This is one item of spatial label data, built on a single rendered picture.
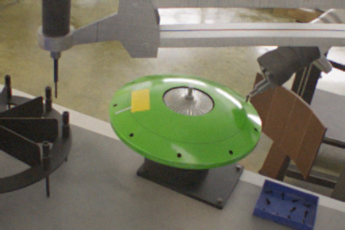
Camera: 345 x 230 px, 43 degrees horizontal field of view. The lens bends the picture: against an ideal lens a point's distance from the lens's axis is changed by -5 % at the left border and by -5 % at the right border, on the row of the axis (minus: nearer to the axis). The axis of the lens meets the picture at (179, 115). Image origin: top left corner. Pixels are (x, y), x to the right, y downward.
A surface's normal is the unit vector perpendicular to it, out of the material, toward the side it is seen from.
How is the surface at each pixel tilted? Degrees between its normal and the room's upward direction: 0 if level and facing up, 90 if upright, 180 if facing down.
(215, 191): 0
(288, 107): 90
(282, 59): 32
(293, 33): 9
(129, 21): 90
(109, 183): 0
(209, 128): 14
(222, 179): 0
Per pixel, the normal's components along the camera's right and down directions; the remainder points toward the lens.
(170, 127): 0.05, -0.67
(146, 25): 0.02, 0.58
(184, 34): -0.02, -0.82
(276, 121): -0.79, 0.25
